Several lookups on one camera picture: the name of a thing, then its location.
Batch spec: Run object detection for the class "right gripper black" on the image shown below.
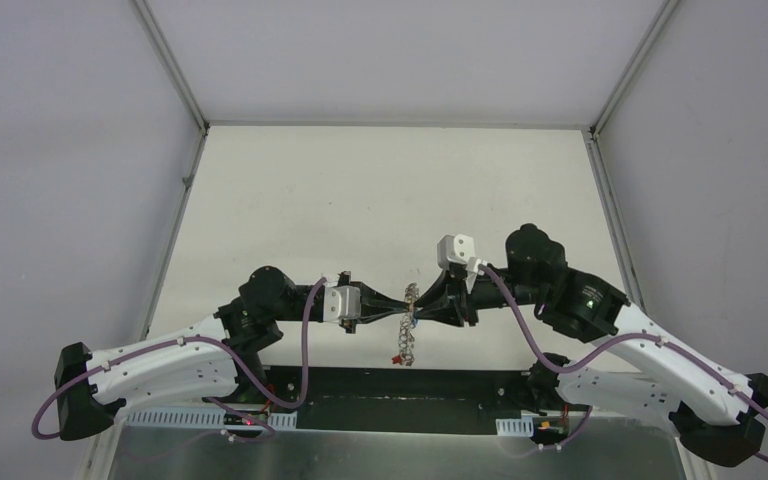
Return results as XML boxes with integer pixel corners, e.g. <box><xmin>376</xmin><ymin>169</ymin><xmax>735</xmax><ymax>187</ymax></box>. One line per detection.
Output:
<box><xmin>413</xmin><ymin>267</ymin><xmax>546</xmax><ymax>328</ymax></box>

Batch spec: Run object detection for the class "metal disc with key rings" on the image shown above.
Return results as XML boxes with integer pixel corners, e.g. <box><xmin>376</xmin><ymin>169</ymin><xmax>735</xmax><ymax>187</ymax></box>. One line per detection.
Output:
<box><xmin>397</xmin><ymin>283</ymin><xmax>419</xmax><ymax>367</ymax></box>

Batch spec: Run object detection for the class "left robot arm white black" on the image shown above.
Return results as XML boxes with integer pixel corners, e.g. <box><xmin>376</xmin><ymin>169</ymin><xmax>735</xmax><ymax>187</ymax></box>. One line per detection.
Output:
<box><xmin>31</xmin><ymin>266</ymin><xmax>413</xmax><ymax>441</ymax></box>

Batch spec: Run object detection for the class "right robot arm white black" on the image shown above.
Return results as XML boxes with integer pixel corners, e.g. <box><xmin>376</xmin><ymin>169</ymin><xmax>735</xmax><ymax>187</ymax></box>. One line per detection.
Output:
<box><xmin>416</xmin><ymin>224</ymin><xmax>768</xmax><ymax>467</ymax></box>

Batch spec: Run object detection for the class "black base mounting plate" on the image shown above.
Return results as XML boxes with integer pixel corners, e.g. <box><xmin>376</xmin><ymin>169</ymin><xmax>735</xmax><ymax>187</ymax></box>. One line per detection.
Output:
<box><xmin>222</xmin><ymin>366</ymin><xmax>568</xmax><ymax>435</ymax></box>

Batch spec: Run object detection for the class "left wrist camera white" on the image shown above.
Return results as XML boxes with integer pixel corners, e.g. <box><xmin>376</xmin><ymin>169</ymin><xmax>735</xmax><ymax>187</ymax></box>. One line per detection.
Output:
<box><xmin>322</xmin><ymin>271</ymin><xmax>360</xmax><ymax>323</ymax></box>

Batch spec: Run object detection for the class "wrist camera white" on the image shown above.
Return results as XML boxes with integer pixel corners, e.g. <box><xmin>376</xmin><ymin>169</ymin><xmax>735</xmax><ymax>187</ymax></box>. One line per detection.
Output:
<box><xmin>436</xmin><ymin>234</ymin><xmax>488</xmax><ymax>294</ymax></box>
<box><xmin>322</xmin><ymin>271</ymin><xmax>360</xmax><ymax>323</ymax></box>

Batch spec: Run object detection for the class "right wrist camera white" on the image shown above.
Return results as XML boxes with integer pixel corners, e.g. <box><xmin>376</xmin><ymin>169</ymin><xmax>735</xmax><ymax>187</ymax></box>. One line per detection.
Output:
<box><xmin>436</xmin><ymin>234</ymin><xmax>488</xmax><ymax>294</ymax></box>

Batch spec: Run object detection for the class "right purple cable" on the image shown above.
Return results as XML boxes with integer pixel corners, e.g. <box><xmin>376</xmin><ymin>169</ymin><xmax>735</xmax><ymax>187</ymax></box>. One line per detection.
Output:
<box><xmin>479</xmin><ymin>263</ymin><xmax>768</xmax><ymax>477</ymax></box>

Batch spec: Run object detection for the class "purple cable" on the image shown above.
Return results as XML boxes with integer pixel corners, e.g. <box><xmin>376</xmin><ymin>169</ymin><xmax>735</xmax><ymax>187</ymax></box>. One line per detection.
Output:
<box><xmin>31</xmin><ymin>276</ymin><xmax>329</xmax><ymax>442</ymax></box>
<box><xmin>479</xmin><ymin>263</ymin><xmax>768</xmax><ymax>477</ymax></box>

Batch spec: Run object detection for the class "aluminium frame rail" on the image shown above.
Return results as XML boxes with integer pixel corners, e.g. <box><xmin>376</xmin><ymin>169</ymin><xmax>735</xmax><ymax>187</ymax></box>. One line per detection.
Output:
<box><xmin>89</xmin><ymin>360</ymin><xmax>695</xmax><ymax>423</ymax></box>

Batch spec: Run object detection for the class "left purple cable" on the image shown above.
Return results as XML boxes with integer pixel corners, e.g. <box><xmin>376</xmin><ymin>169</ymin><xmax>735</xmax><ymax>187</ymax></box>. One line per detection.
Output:
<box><xmin>31</xmin><ymin>276</ymin><xmax>329</xmax><ymax>442</ymax></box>

